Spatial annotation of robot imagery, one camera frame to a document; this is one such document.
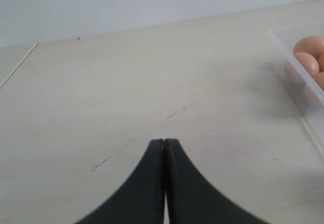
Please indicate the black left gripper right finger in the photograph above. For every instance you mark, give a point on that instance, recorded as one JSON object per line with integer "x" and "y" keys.
{"x": 191, "y": 198}

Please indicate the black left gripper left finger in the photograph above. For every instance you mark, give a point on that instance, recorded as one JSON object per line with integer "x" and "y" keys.
{"x": 141, "y": 198}

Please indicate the brown egg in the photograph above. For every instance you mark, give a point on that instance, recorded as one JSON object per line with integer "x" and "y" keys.
{"x": 312, "y": 45}
{"x": 309, "y": 63}
{"x": 319, "y": 79}

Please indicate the clear plastic storage box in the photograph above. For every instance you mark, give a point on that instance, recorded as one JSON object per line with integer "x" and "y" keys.
{"x": 306, "y": 92}

